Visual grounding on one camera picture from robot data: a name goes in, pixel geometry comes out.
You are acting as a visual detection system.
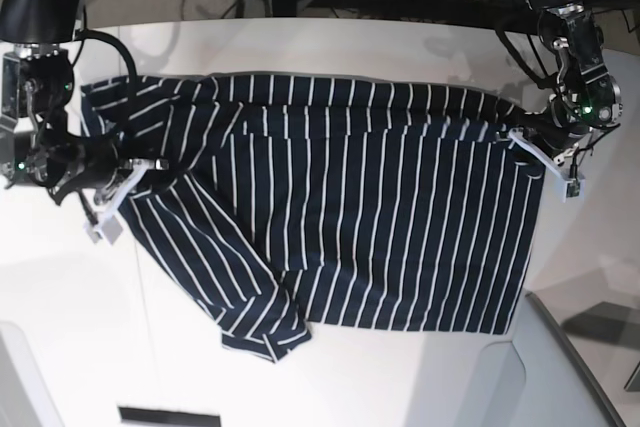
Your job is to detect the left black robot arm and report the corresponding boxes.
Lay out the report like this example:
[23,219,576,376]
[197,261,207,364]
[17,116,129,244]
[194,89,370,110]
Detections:
[495,0,623,201]

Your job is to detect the grey robot base cover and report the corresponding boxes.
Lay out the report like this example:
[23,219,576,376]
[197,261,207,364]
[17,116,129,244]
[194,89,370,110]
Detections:
[469,293,624,426]
[1,321,64,426]

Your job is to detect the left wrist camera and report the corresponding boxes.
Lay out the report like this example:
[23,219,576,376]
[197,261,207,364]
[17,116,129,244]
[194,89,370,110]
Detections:
[559,178,585,203]

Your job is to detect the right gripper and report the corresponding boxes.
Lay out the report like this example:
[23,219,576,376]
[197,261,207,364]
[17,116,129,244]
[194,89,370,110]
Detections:
[47,139,168,245]

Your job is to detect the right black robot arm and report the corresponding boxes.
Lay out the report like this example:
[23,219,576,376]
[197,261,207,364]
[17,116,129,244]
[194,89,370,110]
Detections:
[1,0,168,243]

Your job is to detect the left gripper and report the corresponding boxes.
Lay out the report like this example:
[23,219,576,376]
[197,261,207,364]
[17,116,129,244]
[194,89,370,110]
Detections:
[497,111,590,202]

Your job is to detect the navy white striped t-shirt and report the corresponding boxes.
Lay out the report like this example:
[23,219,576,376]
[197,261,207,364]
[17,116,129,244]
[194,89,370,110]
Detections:
[79,72,546,363]

